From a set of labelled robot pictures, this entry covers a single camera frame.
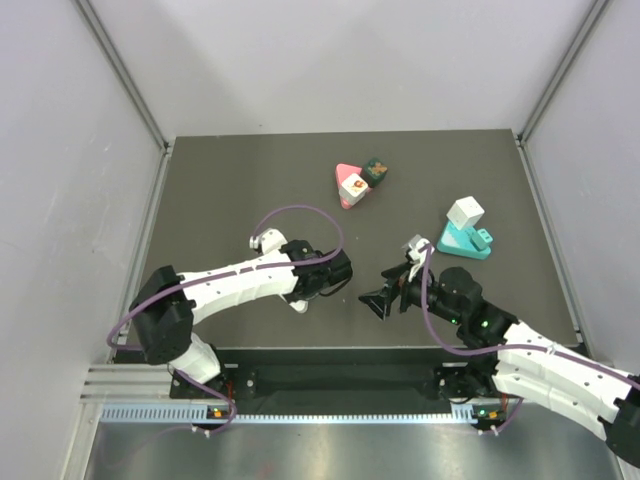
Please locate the grey white cube adapter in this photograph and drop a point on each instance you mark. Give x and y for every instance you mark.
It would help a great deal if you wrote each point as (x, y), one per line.
(465, 213)

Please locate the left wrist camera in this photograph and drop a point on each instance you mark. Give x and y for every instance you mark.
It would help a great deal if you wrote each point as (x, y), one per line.
(269, 240)

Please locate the white tiger cube adapter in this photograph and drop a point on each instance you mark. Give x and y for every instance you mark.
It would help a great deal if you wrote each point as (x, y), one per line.
(351, 190)

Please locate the pink triangular power strip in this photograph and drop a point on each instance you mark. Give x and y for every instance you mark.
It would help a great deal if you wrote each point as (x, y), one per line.
(344, 170)

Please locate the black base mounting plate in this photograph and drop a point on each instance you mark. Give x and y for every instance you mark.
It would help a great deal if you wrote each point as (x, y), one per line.
(324, 381)

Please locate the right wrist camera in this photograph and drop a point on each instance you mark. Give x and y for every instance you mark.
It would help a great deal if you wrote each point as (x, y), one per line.
(416, 251)

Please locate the slotted cable duct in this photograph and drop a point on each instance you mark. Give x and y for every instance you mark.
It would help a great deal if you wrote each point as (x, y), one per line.
(208, 414)

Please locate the teal triangular power strip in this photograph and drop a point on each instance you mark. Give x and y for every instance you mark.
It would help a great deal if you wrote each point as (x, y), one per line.
(457, 242)

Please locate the teal cube charger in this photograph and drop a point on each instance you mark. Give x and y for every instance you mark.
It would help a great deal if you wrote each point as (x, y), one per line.
(481, 239)

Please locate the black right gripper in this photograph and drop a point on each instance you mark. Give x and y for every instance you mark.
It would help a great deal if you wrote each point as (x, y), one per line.
(380, 302)

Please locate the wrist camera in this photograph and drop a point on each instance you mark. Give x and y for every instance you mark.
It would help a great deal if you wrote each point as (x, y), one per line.
(269, 240)
(416, 251)

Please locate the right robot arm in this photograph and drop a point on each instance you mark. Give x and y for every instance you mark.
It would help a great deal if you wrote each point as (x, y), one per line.
(508, 356)

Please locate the dark green cube adapter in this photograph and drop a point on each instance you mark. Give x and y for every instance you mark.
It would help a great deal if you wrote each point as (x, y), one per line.
(374, 172)

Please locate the white triangular power strip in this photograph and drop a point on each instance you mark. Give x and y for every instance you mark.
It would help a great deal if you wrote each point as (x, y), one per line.
(299, 306)

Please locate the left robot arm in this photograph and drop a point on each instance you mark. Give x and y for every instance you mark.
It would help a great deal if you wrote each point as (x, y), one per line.
(170, 304)

